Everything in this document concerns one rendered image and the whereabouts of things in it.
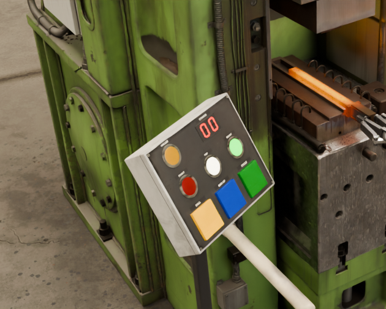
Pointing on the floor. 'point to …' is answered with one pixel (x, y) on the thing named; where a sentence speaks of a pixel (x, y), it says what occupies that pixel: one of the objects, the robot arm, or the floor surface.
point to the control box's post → (201, 281)
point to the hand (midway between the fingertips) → (362, 114)
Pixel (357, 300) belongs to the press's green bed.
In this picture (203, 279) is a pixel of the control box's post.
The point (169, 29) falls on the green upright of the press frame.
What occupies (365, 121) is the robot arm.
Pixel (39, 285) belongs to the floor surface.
